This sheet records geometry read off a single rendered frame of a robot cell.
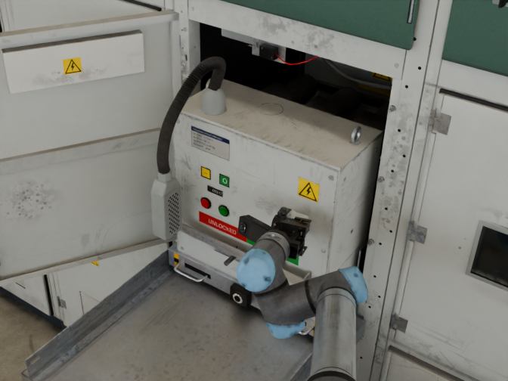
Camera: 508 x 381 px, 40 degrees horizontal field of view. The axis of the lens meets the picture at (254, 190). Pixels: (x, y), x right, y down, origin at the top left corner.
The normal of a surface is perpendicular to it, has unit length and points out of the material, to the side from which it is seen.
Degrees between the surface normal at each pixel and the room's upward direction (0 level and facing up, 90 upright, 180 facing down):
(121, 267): 90
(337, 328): 10
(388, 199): 90
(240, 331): 0
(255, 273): 75
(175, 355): 0
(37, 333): 0
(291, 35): 90
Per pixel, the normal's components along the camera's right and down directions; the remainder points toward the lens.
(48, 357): 0.83, 0.34
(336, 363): 0.06, -0.91
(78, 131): 0.43, 0.51
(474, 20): -0.57, 0.45
